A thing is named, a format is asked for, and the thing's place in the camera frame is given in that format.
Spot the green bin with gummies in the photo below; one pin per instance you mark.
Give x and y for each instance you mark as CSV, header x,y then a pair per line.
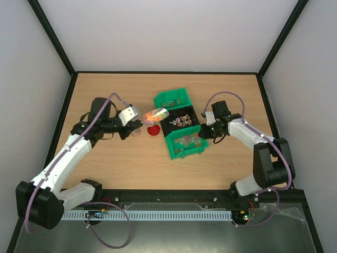
x,y
184,142

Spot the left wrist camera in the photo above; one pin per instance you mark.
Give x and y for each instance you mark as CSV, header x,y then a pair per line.
x,y
130,113

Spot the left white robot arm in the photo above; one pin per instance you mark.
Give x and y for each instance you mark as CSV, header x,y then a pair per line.
x,y
42,201

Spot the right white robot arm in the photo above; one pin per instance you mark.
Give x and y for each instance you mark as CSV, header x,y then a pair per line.
x,y
272,159

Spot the black aluminium rail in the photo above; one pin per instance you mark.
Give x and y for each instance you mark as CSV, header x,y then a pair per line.
x,y
218,199

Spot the metal scoop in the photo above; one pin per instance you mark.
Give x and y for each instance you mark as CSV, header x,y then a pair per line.
x,y
155,116

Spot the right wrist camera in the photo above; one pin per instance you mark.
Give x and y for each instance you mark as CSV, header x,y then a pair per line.
x,y
209,117

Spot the red round lid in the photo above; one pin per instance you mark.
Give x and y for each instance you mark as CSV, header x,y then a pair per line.
x,y
153,130

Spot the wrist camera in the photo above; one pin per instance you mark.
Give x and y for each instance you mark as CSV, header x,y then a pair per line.
x,y
209,117
130,113

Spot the light blue cable duct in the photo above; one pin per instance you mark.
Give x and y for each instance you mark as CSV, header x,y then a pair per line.
x,y
134,215

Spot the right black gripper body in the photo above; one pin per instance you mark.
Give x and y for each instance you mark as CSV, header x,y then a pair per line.
x,y
204,130

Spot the black bin with swirl lollipops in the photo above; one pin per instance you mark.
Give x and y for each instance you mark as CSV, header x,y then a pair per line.
x,y
179,119

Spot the green bin with lollipops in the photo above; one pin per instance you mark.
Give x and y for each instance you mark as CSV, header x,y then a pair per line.
x,y
173,99

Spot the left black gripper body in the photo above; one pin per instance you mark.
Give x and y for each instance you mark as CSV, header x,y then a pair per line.
x,y
124,134

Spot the clear plastic cup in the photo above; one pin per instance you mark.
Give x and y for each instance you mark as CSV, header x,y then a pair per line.
x,y
136,132

